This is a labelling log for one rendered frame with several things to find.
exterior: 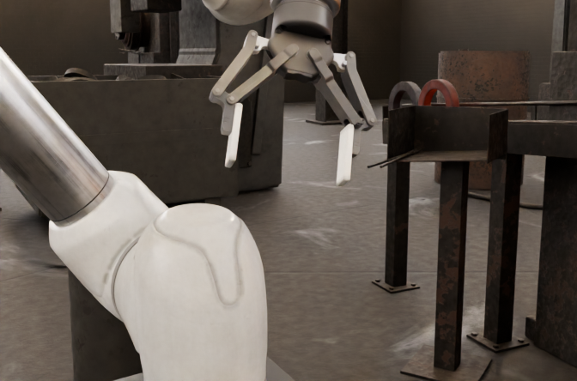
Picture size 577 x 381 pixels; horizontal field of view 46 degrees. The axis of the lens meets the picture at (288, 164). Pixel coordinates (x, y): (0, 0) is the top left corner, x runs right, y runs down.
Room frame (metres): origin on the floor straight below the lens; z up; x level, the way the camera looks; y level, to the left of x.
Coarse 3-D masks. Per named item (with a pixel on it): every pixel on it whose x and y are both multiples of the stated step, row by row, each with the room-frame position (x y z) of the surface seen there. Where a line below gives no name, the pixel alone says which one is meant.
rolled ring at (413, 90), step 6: (402, 84) 2.44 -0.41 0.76; (408, 84) 2.40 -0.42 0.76; (414, 84) 2.41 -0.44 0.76; (396, 90) 2.47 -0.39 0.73; (402, 90) 2.44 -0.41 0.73; (408, 90) 2.40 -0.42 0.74; (414, 90) 2.37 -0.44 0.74; (420, 90) 2.38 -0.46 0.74; (390, 96) 2.50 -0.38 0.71; (396, 96) 2.48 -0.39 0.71; (414, 96) 2.37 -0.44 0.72; (390, 102) 2.50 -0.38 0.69; (396, 102) 2.49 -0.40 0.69; (414, 102) 2.37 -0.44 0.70; (390, 108) 2.50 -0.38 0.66; (396, 108) 2.49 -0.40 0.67
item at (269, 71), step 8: (288, 48) 0.82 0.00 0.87; (296, 48) 0.82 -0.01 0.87; (280, 56) 0.81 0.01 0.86; (288, 56) 0.82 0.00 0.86; (272, 64) 0.81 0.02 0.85; (280, 64) 0.81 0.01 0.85; (264, 72) 0.81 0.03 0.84; (272, 72) 0.81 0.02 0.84; (248, 80) 0.80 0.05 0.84; (256, 80) 0.80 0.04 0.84; (264, 80) 0.81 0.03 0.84; (240, 88) 0.79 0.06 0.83; (248, 88) 0.79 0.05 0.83; (256, 88) 0.81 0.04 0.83; (232, 96) 0.78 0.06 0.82; (240, 96) 0.78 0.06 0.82; (232, 104) 0.78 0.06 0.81
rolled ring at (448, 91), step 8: (432, 80) 2.28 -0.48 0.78; (440, 80) 2.25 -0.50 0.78; (424, 88) 2.31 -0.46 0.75; (432, 88) 2.28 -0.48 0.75; (440, 88) 2.23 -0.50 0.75; (448, 88) 2.21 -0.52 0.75; (424, 96) 2.31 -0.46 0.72; (432, 96) 2.32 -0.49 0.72; (448, 96) 2.20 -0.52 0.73; (456, 96) 2.20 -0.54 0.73; (424, 104) 2.32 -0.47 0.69; (448, 104) 2.20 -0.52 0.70; (456, 104) 2.19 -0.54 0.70
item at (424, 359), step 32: (416, 128) 1.93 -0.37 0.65; (448, 128) 1.88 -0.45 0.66; (480, 128) 1.84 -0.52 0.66; (416, 160) 1.72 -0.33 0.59; (448, 160) 1.68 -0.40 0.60; (480, 160) 1.64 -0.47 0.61; (448, 192) 1.75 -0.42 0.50; (448, 224) 1.75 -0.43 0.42; (448, 256) 1.75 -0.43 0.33; (448, 288) 1.74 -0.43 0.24; (448, 320) 1.74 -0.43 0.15; (448, 352) 1.74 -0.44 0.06
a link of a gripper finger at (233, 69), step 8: (256, 32) 0.82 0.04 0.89; (248, 40) 0.82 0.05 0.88; (256, 40) 0.82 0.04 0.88; (248, 48) 0.81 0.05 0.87; (240, 56) 0.81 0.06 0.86; (248, 56) 0.81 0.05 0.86; (232, 64) 0.80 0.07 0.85; (240, 64) 0.80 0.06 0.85; (224, 72) 0.79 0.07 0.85; (232, 72) 0.79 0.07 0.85; (224, 80) 0.79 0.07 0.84; (232, 80) 0.80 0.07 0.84; (216, 88) 0.78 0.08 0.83; (224, 88) 0.78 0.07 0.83; (216, 96) 0.78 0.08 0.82
